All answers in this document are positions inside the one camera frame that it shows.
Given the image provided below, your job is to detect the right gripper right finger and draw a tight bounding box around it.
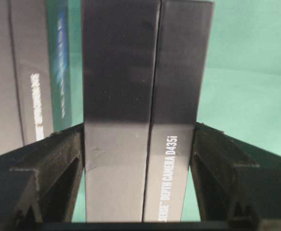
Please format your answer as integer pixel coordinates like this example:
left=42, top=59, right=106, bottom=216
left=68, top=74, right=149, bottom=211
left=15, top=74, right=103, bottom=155
left=190, top=123, right=281, bottom=231

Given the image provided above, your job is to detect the green table cloth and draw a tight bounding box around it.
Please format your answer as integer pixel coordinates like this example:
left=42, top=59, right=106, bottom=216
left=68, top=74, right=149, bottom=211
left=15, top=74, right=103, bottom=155
left=45, top=0, right=281, bottom=222

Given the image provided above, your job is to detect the black camera box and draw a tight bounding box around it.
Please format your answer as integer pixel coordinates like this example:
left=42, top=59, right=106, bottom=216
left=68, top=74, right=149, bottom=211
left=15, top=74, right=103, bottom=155
left=81, top=0, right=214, bottom=223
left=0, top=0, right=72, bottom=155

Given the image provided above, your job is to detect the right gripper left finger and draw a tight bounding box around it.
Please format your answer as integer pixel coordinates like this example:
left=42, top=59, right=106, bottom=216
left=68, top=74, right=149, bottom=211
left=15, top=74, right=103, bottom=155
left=0, top=124, right=84, bottom=231

